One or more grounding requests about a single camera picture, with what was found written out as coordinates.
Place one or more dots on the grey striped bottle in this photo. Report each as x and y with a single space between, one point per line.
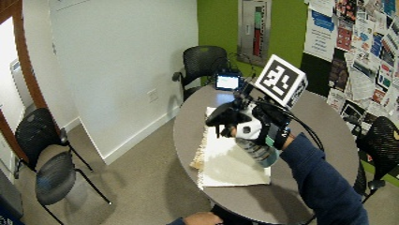
261 152

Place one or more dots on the white cloth mat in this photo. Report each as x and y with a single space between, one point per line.
229 165

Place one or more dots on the white cube with black markers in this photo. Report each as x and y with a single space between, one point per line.
280 79

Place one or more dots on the black mesh chair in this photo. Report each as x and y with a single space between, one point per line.
46 156
381 150
204 62

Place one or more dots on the notice board with posters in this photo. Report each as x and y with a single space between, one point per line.
362 47

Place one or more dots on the black camera with screen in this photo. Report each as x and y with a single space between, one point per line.
228 82

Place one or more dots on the grey framed wall panel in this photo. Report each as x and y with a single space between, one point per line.
254 28

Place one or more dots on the white wall heater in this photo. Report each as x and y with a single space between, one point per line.
20 81

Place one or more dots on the brown wooden door frame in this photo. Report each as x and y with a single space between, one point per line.
24 62

